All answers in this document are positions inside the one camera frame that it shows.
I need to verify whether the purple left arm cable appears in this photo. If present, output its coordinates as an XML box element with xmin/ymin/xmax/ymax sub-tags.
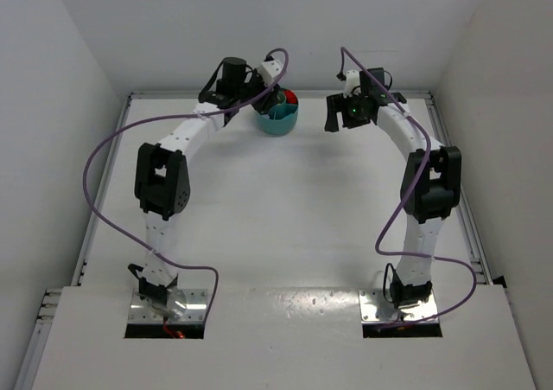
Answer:
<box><xmin>82</xmin><ymin>47</ymin><xmax>289</xmax><ymax>322</ymax></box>

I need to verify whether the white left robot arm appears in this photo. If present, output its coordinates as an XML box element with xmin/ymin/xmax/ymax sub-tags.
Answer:
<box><xmin>129</xmin><ymin>56</ymin><xmax>284</xmax><ymax>312</ymax></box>

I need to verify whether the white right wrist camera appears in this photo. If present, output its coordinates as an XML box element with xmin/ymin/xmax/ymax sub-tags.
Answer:
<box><xmin>343</xmin><ymin>69</ymin><xmax>360</xmax><ymax>98</ymax></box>

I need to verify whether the small red lego brick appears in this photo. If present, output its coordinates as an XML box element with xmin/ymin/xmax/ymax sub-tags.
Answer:
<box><xmin>282</xmin><ymin>89</ymin><xmax>298</xmax><ymax>105</ymax></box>

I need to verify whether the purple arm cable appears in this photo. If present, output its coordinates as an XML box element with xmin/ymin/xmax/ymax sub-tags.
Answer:
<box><xmin>335</xmin><ymin>46</ymin><xmax>479</xmax><ymax>326</ymax></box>
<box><xmin>82</xmin><ymin>47</ymin><xmax>289</xmax><ymax>322</ymax></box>

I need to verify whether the teal divided round container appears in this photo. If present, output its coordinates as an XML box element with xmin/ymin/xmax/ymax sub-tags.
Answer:
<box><xmin>255</xmin><ymin>89</ymin><xmax>299</xmax><ymax>137</ymax></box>

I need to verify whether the metal base plate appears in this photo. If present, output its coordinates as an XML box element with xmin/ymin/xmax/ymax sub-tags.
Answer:
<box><xmin>128</xmin><ymin>288</ymin><xmax>207</xmax><ymax>325</ymax></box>
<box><xmin>358</xmin><ymin>289</ymin><xmax>438</xmax><ymax>325</ymax></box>

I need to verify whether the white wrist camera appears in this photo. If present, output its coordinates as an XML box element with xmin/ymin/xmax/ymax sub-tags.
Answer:
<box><xmin>343</xmin><ymin>69</ymin><xmax>360</xmax><ymax>98</ymax></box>
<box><xmin>257</xmin><ymin>59</ymin><xmax>283</xmax><ymax>86</ymax></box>

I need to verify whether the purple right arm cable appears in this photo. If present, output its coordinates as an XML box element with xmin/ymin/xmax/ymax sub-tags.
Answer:
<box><xmin>335</xmin><ymin>46</ymin><xmax>479</xmax><ymax>326</ymax></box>

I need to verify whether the right aluminium table rail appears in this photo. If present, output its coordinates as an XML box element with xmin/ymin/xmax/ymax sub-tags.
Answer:
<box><xmin>426</xmin><ymin>92</ymin><xmax>493</xmax><ymax>285</ymax></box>

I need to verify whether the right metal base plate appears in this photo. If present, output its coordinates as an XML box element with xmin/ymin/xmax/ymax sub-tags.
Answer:
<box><xmin>358</xmin><ymin>289</ymin><xmax>438</xmax><ymax>325</ymax></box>

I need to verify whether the aluminium table edge rail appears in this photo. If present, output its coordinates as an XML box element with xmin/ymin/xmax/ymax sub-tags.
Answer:
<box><xmin>12</xmin><ymin>91</ymin><xmax>133</xmax><ymax>390</ymax></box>

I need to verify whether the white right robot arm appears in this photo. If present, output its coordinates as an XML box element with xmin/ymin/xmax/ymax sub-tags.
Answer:
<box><xmin>324</xmin><ymin>67</ymin><xmax>461</xmax><ymax>309</ymax></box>

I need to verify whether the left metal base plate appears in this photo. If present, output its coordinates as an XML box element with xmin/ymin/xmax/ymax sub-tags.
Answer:
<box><xmin>128</xmin><ymin>288</ymin><xmax>207</xmax><ymax>325</ymax></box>

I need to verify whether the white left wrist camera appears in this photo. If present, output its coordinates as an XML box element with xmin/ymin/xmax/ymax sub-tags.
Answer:
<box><xmin>257</xmin><ymin>59</ymin><xmax>283</xmax><ymax>86</ymax></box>

